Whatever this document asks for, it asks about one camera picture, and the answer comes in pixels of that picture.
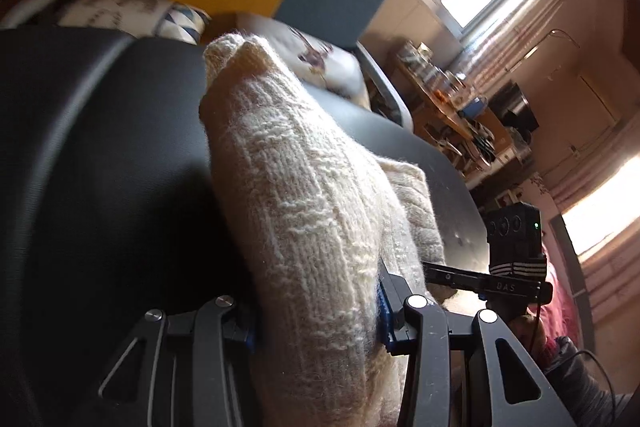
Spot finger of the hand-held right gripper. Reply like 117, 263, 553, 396
420, 260, 487, 296

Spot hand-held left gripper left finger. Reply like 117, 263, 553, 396
75, 294, 261, 427

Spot sheer striped curtain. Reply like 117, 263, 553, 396
447, 0, 606, 82

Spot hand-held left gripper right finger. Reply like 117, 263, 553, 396
375, 273, 576, 427

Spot black cable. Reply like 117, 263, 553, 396
530, 302, 618, 413

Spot cream knitted sweater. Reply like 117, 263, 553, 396
199, 33, 481, 427

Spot pink blanket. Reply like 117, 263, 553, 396
542, 247, 581, 348

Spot cluttered wooden shelf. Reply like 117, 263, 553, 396
395, 42, 536, 188

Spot person's right hand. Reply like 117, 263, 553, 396
507, 309, 548, 360

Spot blue triangle print pillow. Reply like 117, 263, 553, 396
57, 0, 213, 45

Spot blue box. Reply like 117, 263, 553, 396
456, 97, 488, 118

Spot person's right forearm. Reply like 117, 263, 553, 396
542, 334, 636, 427

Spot bright small window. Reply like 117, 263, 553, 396
562, 157, 640, 258

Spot bird print pillow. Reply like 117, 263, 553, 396
235, 12, 371, 110

